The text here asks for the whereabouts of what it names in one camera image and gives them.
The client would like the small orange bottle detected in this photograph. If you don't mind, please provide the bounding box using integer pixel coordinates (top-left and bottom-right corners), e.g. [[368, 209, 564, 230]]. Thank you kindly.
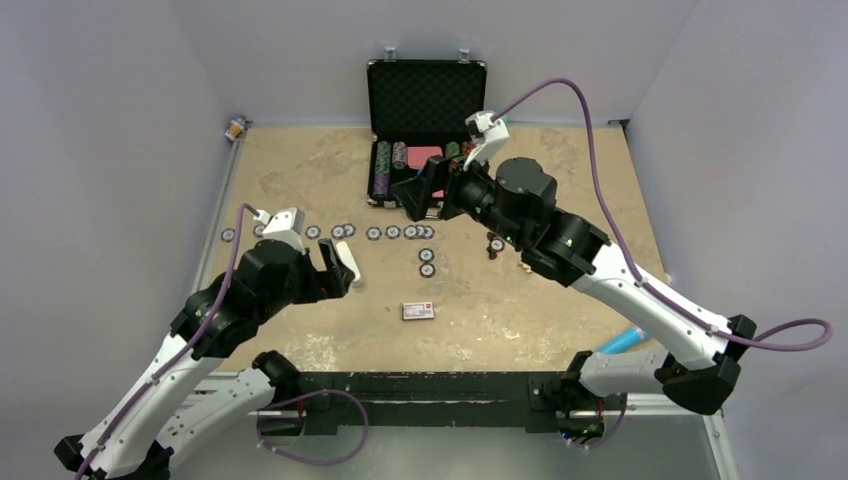
[[224, 115, 249, 142]]

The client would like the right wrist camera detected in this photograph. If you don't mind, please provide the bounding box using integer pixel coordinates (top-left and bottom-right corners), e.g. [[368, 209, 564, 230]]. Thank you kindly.
[[463, 111, 510, 170]]

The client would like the blue cylinder tool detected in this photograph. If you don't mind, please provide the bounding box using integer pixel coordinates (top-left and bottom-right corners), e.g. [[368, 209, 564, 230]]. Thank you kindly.
[[596, 327, 651, 355]]

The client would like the white stapler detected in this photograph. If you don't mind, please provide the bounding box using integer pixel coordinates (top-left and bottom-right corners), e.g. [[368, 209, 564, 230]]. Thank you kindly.
[[336, 241, 363, 288]]

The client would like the poker chip far left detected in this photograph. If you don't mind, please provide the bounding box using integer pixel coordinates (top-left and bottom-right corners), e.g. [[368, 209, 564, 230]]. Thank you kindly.
[[219, 228, 236, 243]]

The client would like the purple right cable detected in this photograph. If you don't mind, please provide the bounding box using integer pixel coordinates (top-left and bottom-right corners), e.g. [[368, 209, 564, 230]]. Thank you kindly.
[[490, 78, 835, 452]]

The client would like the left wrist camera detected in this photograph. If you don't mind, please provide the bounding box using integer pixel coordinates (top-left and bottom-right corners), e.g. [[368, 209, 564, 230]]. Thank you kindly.
[[253, 207, 306, 253]]

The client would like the poker chip near staple box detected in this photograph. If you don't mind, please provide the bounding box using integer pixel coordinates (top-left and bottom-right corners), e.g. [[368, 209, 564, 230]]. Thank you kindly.
[[419, 263, 436, 278]]

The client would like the poker chip above staple box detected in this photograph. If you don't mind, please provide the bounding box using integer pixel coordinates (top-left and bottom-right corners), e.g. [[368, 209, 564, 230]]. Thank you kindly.
[[418, 248, 435, 263]]

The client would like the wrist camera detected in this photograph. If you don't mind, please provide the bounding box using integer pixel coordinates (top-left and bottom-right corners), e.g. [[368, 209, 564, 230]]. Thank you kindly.
[[253, 207, 306, 253], [463, 111, 510, 170]]

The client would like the black poker chip case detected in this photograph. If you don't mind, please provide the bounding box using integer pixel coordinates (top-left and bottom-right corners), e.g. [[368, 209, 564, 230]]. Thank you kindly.
[[366, 59, 488, 208]]

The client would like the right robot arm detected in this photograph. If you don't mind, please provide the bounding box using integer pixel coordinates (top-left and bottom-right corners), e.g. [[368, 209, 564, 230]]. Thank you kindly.
[[390, 157, 756, 415]]

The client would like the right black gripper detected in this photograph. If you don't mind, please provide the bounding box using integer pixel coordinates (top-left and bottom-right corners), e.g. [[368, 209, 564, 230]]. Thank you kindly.
[[390, 144, 525, 248]]

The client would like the brown figure toy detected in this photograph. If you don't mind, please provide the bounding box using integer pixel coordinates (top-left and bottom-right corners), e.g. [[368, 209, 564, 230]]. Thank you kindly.
[[486, 232, 505, 260]]

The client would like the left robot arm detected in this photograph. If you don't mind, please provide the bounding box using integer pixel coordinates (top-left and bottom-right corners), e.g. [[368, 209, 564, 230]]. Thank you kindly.
[[54, 239, 361, 479]]

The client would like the pink card deck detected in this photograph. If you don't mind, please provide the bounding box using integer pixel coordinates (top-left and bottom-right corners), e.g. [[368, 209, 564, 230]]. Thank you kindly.
[[406, 146, 443, 169]]

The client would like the staple box with clear lid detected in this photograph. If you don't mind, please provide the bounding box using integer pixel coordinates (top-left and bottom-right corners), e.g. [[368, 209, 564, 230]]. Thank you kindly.
[[401, 302, 436, 321]]

